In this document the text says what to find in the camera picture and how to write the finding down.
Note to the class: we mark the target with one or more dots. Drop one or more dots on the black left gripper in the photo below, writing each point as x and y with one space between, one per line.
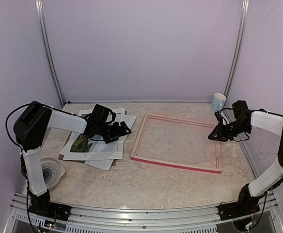
117 133

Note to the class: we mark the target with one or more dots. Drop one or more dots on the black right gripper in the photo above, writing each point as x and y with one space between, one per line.
220 136

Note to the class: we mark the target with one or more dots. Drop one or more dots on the pink wooden picture frame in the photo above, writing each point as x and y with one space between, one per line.
177 143

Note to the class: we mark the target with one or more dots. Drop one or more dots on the white photo mat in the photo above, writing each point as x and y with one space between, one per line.
118 111

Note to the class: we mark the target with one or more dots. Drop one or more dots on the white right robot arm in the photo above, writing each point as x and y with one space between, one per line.
272 123

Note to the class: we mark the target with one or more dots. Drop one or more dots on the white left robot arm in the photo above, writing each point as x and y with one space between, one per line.
32 125

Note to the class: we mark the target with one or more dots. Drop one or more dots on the green landscape photo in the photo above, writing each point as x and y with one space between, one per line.
83 144

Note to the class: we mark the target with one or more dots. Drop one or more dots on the white paper sheets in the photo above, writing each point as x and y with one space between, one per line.
102 156

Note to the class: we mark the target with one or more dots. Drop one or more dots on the light blue mug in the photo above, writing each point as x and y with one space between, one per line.
218 102

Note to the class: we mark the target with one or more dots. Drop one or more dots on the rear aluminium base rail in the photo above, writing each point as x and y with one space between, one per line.
138 101

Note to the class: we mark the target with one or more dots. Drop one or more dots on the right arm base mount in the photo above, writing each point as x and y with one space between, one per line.
245 205

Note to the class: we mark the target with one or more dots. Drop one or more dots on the front aluminium rail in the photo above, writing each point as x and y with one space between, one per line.
84 219

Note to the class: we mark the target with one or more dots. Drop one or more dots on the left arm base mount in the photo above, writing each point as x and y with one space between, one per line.
42 206

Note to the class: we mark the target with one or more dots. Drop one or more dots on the right aluminium corner post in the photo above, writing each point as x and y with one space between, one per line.
238 46

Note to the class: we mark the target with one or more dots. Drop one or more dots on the aluminium corner post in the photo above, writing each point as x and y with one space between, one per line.
238 46
47 48

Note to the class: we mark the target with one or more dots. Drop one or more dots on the left aluminium corner post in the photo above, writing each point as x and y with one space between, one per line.
47 48

